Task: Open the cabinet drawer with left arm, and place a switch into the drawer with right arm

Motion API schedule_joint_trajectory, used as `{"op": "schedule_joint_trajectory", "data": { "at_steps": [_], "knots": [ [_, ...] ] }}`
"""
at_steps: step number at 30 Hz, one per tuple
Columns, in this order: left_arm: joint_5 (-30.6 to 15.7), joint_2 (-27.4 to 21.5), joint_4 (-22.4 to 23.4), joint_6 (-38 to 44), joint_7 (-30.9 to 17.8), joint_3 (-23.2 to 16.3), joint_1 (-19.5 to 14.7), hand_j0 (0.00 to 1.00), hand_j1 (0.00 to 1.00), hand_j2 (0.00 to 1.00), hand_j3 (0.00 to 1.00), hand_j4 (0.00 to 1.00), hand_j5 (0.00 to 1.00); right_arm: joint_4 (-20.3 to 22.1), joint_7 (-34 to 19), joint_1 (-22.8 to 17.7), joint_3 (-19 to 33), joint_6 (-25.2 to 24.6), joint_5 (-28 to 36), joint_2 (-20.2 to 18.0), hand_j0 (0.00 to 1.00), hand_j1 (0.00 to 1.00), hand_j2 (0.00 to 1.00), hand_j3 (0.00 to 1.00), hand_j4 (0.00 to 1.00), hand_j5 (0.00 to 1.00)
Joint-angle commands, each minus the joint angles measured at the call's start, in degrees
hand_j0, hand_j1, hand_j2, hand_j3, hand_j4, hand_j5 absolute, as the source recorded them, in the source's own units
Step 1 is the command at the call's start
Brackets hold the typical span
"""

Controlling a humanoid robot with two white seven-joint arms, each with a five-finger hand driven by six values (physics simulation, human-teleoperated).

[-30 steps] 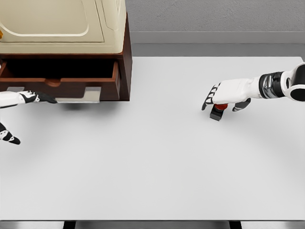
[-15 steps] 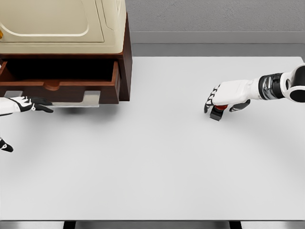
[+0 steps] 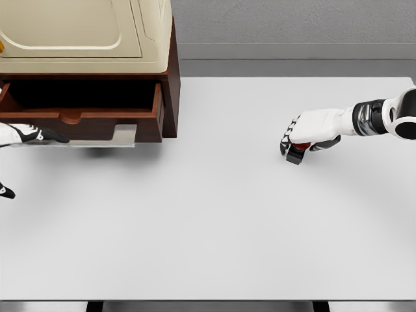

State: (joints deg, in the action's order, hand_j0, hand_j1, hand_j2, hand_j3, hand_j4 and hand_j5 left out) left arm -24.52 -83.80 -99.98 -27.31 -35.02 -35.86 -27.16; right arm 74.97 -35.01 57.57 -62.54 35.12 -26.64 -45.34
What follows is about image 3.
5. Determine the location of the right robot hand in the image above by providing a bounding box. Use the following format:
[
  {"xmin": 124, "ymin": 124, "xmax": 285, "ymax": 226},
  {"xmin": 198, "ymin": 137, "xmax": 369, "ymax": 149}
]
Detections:
[{"xmin": 279, "ymin": 108, "xmax": 342, "ymax": 157}]

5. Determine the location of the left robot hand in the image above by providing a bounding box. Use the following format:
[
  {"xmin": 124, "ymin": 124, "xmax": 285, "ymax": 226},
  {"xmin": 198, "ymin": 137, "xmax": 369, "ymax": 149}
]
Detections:
[{"xmin": 0, "ymin": 122, "xmax": 71, "ymax": 200}]

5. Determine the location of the black switch with red button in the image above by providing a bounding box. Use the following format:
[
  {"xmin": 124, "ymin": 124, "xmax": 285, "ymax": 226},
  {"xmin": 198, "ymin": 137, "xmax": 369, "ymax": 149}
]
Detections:
[{"xmin": 285, "ymin": 142, "xmax": 310, "ymax": 166}]

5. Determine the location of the brown wooden drawer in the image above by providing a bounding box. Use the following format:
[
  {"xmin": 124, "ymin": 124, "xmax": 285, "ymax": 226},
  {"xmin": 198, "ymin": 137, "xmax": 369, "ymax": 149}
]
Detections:
[{"xmin": 0, "ymin": 81, "xmax": 165, "ymax": 144}]

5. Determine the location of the beige and brown cabinet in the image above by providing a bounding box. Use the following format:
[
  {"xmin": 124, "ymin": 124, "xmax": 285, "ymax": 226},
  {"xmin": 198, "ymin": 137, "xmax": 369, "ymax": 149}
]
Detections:
[{"xmin": 0, "ymin": 0, "xmax": 181, "ymax": 139}]

